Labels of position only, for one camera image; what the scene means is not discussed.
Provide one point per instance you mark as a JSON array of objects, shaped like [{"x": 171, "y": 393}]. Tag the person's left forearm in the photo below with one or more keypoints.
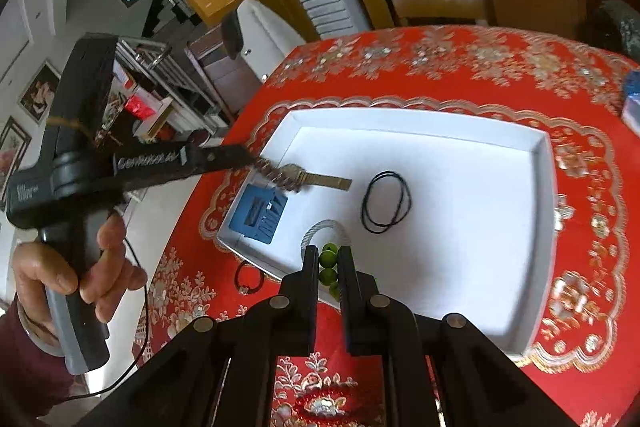
[{"x": 25, "y": 377}]

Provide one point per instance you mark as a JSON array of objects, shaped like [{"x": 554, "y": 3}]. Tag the blue jewelry card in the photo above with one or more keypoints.
[{"x": 250, "y": 212}]

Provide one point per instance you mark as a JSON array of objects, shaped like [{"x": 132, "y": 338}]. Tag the person's left hand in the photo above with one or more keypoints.
[{"x": 107, "y": 267}]

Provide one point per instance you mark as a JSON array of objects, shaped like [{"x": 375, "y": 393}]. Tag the gold wristwatch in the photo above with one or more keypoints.
[{"x": 290, "y": 172}]

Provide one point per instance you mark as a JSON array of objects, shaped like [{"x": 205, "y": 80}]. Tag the framed wall picture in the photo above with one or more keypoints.
[
  {"x": 40, "y": 92},
  {"x": 12, "y": 152}
]

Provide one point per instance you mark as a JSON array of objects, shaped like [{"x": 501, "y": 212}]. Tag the dark wooden chair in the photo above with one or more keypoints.
[{"x": 220, "y": 72}]

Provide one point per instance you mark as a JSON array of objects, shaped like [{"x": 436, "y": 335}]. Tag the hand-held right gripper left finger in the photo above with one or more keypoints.
[{"x": 311, "y": 267}]

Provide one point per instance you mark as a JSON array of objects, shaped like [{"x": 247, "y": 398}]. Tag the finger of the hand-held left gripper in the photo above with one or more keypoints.
[{"x": 225, "y": 157}]

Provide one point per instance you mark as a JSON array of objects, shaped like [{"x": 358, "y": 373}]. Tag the red floral tablecloth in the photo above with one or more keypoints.
[{"x": 590, "y": 257}]

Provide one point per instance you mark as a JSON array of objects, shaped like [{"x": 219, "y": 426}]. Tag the red paper bag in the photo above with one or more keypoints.
[{"x": 137, "y": 107}]

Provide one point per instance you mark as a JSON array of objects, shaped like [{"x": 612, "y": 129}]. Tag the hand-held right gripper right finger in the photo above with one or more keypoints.
[{"x": 345, "y": 267}]

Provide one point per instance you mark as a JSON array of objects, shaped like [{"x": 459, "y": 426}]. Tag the blue and white packet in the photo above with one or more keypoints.
[{"x": 632, "y": 102}]

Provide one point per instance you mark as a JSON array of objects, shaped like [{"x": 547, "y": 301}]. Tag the white rectangular tray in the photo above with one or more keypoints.
[{"x": 465, "y": 207}]

